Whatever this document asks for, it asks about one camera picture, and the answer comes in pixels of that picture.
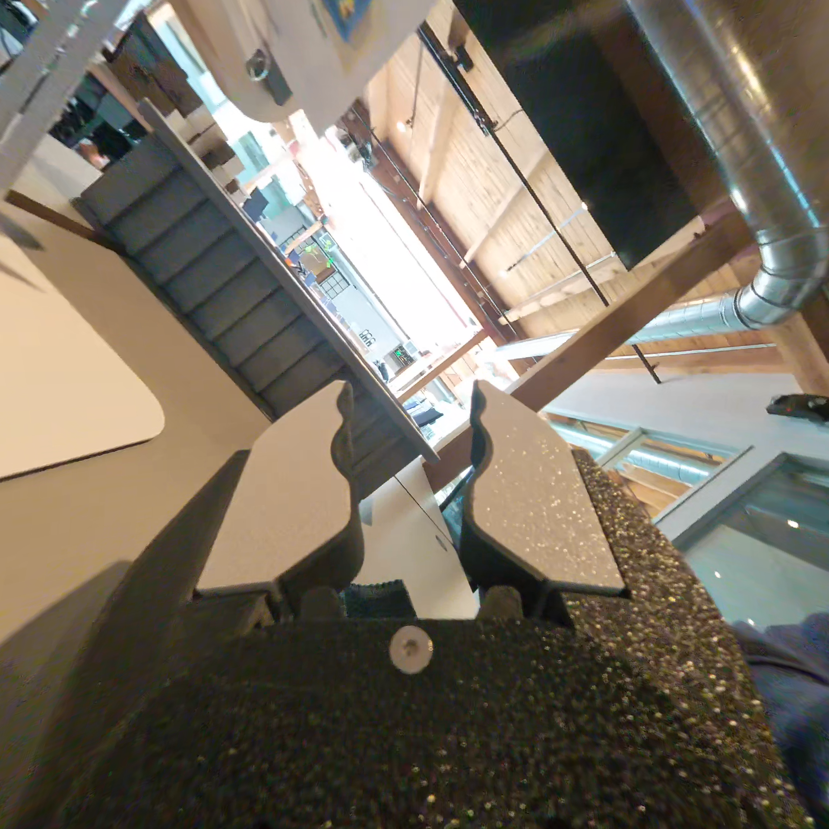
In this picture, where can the black ceiling device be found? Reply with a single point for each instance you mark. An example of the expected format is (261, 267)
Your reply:
(800, 407)

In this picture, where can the silver straight air duct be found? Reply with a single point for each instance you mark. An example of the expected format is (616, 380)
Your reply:
(680, 320)

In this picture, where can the grey plastic bin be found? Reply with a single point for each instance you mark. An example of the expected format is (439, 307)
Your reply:
(214, 272)

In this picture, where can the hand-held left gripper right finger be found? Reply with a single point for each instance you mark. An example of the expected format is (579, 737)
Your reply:
(537, 511)

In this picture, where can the stack of cardboard boxes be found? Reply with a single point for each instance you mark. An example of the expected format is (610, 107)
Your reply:
(220, 155)

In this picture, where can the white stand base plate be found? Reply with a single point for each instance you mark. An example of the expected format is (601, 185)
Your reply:
(65, 388)

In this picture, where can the silver elbow air duct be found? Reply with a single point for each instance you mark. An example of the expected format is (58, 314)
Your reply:
(745, 129)

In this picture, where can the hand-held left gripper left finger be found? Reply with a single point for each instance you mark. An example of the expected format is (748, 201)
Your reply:
(285, 498)

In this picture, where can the black ceiling panel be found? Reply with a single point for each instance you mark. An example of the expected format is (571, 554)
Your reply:
(583, 129)

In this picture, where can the wooden post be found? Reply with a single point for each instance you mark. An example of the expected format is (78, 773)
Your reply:
(647, 291)

